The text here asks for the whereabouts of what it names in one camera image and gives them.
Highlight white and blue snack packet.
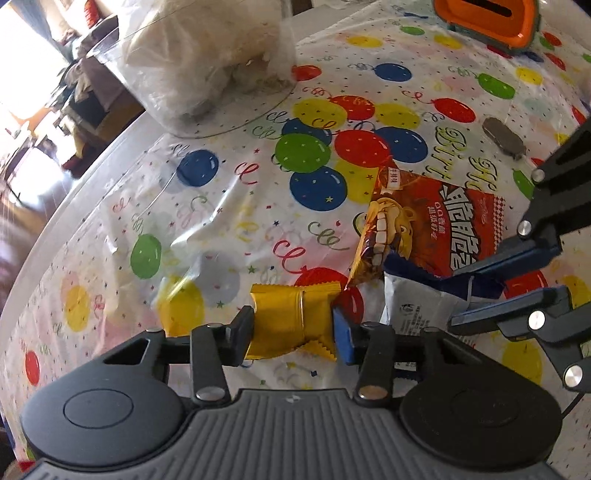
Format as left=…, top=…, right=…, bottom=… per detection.
left=380, top=253, right=504, bottom=336

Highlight red chinese snack bag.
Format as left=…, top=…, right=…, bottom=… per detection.
left=349, top=166, right=506, bottom=286

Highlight yellow snack packet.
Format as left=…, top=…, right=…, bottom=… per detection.
left=246, top=282, right=341, bottom=361

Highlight clear bag of white snacks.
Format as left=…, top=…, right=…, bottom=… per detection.
left=90, top=1, right=296, bottom=138

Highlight dark chocolate popsicle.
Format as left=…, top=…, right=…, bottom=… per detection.
left=482, top=117, right=527, bottom=160

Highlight balloon pattern plastic tablecloth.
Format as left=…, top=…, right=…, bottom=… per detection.
left=1, top=1, right=590, bottom=461

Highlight purple blanket on chair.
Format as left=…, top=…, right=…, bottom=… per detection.
left=65, top=57, right=124, bottom=110

